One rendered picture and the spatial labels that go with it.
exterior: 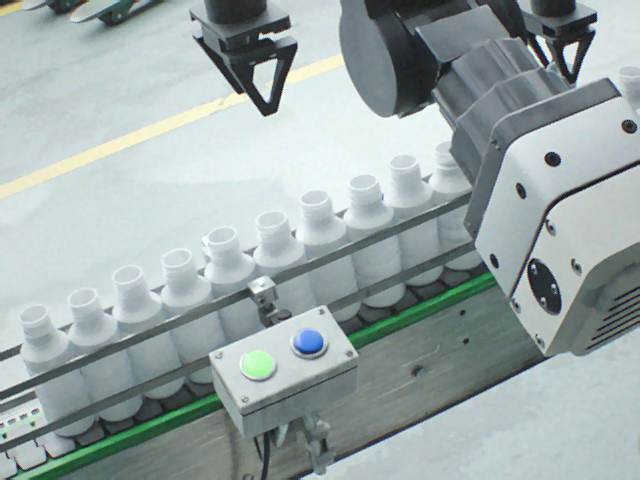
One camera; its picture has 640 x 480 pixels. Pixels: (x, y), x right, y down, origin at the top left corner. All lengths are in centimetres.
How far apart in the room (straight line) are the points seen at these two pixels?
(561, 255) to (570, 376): 230
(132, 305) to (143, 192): 257
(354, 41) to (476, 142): 13
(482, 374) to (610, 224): 102
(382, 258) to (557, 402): 144
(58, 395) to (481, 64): 83
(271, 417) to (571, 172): 73
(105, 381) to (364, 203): 37
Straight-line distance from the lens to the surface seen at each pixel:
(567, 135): 72
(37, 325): 143
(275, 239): 148
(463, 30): 80
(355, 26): 83
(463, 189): 157
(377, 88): 83
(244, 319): 151
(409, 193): 155
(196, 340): 149
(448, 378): 167
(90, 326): 144
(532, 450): 282
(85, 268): 373
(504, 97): 75
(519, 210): 73
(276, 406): 136
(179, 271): 145
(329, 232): 151
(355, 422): 163
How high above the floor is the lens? 194
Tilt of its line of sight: 33 degrees down
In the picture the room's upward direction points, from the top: 11 degrees counter-clockwise
